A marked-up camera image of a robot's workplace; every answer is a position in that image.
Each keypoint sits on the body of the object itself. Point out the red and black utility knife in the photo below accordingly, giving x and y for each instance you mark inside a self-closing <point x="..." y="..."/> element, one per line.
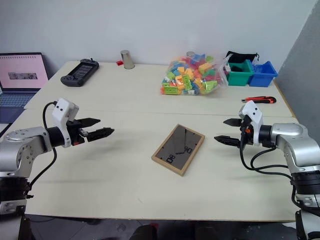
<point x="260" y="100"/>

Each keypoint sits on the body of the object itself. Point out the metal cup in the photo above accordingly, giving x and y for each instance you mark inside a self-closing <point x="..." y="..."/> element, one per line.
<point x="127" y="60"/>

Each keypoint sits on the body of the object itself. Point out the black handheld game controller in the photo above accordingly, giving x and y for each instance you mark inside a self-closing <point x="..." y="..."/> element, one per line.
<point x="80" y="72"/>

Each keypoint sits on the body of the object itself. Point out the blue plastic bin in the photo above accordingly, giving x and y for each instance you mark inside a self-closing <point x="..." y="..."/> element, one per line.
<point x="263" y="75"/>

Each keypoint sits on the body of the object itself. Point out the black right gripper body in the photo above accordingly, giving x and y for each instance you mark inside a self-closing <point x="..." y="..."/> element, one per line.
<point x="246" y="136"/>

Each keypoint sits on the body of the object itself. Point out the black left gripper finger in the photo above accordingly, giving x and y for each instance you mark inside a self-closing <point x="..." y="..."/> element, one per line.
<point x="90" y="121"/>
<point x="101" y="133"/>

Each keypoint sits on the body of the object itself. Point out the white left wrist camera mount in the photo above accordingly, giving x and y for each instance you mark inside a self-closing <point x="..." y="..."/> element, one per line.
<point x="62" y="108"/>

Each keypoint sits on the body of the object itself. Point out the green plastic bin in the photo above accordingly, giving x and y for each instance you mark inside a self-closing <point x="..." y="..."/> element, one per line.
<point x="238" y="75"/>

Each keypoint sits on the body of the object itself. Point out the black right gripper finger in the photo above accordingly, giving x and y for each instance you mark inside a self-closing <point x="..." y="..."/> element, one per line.
<point x="228" y="140"/>
<point x="233" y="122"/>

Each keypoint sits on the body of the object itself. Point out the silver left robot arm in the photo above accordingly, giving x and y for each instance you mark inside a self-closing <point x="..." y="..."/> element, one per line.
<point x="23" y="146"/>

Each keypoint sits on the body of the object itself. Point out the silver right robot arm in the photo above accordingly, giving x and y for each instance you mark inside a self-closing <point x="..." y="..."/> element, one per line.
<point x="296" y="147"/>

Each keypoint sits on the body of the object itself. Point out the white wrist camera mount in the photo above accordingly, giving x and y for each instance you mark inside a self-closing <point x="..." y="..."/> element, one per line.
<point x="254" y="113"/>
<point x="62" y="108"/>

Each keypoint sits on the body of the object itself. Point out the open laptop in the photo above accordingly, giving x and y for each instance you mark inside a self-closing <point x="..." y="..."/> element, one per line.
<point x="21" y="72"/>

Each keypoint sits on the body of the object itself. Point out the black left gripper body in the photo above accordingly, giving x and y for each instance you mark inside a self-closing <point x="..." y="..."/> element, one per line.
<point x="76" y="131"/>

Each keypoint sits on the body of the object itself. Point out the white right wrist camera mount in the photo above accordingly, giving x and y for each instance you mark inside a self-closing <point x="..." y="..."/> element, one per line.
<point x="254" y="113"/>

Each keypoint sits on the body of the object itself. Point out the grey partition panel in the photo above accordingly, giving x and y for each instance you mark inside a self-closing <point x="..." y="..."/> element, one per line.
<point x="302" y="62"/>

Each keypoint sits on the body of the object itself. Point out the clear bag of colourful bricks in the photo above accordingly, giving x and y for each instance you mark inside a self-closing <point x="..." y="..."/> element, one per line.
<point x="191" y="75"/>

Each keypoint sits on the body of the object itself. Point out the round metal can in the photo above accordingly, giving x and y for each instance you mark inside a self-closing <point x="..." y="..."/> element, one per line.
<point x="190" y="53"/>

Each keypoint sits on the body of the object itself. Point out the small red block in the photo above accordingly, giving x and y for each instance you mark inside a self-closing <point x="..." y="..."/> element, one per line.
<point x="119" y="63"/>

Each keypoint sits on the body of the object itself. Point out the wooden framed clock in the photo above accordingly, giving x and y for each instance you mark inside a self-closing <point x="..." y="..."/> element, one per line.
<point x="178" y="150"/>

